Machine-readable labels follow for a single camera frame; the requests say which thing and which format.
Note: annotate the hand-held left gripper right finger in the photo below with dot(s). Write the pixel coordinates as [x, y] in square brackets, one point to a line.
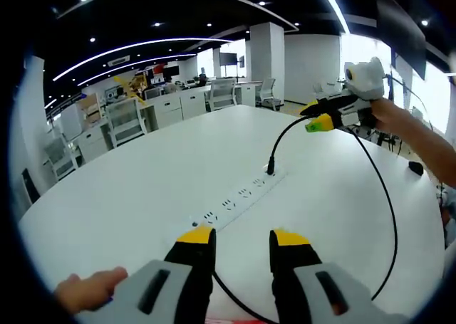
[292, 285]

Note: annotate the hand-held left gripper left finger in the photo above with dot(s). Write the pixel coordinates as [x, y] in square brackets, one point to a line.
[189, 281]

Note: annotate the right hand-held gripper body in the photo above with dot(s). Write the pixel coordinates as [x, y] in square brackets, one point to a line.
[368, 80]

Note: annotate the white power strip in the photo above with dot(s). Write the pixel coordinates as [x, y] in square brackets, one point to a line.
[231, 204]

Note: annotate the person's right hand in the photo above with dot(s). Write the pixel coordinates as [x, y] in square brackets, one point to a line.
[383, 114]

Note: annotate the person's left hand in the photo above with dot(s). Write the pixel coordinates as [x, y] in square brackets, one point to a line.
[92, 290]

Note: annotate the red box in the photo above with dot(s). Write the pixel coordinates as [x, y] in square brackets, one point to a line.
[228, 320]

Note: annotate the white mesh office chair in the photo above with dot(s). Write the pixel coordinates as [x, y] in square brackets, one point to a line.
[268, 90]
[60, 156]
[126, 122]
[222, 93]

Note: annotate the white square pillar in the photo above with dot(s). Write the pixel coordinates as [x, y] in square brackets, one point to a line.
[267, 64]

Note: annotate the white table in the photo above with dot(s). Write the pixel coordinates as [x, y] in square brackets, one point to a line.
[142, 196]

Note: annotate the small black object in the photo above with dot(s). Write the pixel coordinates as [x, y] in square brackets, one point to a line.
[415, 168]

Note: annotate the white office cabinet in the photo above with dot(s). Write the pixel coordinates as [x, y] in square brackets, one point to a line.
[178, 107]

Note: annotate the cardboard box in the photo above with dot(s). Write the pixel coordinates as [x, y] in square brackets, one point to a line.
[90, 107]

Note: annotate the wall monitor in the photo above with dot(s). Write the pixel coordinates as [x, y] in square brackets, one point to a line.
[228, 58]

